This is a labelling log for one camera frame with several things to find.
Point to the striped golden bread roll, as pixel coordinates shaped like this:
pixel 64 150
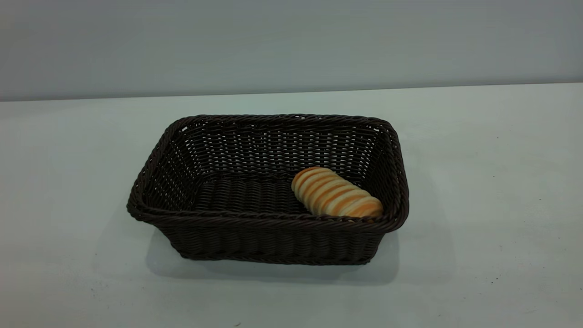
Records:
pixel 334 193

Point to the black woven wicker basket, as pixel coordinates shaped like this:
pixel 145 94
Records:
pixel 255 241

